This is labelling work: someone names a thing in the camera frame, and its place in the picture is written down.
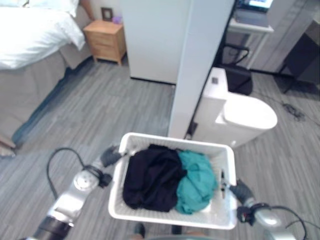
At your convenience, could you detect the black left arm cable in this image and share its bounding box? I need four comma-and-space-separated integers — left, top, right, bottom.
46, 147, 88, 201

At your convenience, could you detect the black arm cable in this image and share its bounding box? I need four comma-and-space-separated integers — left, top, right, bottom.
46, 147, 88, 201
259, 202, 309, 240

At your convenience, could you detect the black furniture frame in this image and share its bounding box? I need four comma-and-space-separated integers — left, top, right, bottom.
278, 31, 320, 95

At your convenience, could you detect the white partition panel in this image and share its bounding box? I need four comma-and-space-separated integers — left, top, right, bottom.
116, 0, 236, 140

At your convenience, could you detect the white duvet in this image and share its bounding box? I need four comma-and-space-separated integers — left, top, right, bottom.
0, 0, 86, 71

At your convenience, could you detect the white toilet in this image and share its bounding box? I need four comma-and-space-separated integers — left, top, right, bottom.
193, 66, 279, 149

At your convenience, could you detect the black garment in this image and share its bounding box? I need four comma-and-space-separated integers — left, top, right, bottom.
122, 143, 188, 213

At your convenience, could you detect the open laptop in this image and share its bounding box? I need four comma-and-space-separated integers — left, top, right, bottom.
233, 0, 275, 26

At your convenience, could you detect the white pillow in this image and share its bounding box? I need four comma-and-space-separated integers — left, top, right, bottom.
23, 0, 81, 18

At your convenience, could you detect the black partition foot bracket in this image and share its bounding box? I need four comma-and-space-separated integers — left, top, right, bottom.
184, 120, 199, 140

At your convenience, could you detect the person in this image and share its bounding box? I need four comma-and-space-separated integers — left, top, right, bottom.
80, 0, 96, 22

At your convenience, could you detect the bed with beige skirt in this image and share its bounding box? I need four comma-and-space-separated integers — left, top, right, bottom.
0, 4, 93, 157

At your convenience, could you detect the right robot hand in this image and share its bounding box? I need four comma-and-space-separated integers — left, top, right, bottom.
219, 169, 255, 202

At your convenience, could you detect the black office chair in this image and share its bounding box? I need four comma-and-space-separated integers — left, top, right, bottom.
215, 44, 254, 96

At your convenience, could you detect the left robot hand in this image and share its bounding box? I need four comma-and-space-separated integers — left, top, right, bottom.
99, 145, 131, 168

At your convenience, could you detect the black floor cable bundle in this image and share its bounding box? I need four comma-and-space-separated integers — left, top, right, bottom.
281, 101, 306, 122

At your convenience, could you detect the teal garment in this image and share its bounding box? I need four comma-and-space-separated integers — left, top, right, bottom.
174, 149, 219, 215

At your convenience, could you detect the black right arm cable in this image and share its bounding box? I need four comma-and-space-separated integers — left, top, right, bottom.
259, 202, 309, 240

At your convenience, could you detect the white desk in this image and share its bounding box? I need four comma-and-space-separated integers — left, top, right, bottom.
227, 16, 275, 71

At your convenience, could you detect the dark picture frame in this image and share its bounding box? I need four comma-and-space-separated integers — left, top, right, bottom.
100, 7, 114, 22

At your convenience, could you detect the white plastic laundry basket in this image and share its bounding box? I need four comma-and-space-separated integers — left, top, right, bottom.
107, 132, 238, 230

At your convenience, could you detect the wooden nightstand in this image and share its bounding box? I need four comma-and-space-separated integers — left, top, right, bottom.
82, 19, 127, 67

